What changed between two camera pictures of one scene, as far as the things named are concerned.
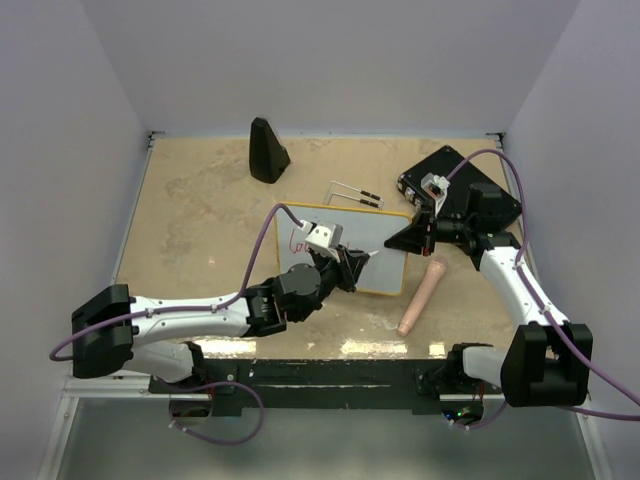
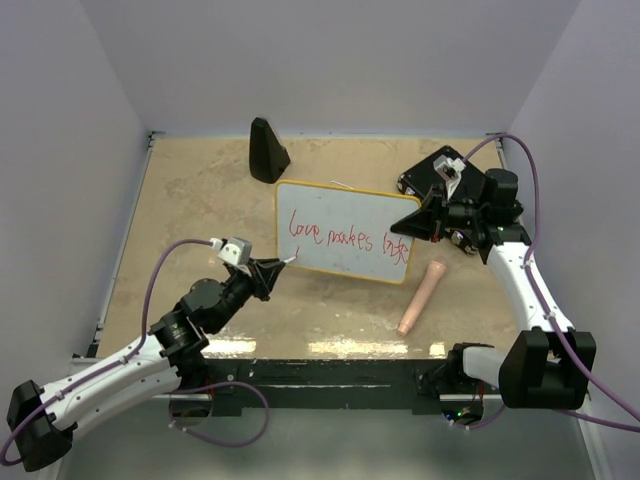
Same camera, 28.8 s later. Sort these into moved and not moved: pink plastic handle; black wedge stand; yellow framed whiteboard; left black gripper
Moved: yellow framed whiteboard; left black gripper
Not moved: pink plastic handle; black wedge stand
